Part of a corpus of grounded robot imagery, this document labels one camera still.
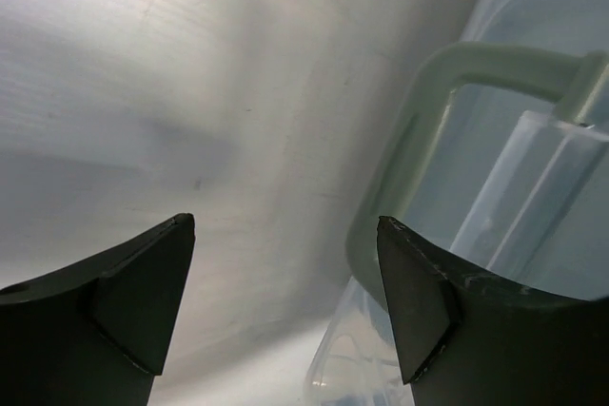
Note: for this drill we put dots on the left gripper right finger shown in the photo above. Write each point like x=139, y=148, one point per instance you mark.
x=467, y=336

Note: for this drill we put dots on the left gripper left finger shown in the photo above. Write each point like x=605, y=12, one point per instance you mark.
x=97, y=332

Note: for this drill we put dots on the green plastic toolbox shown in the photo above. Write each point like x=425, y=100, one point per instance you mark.
x=356, y=363

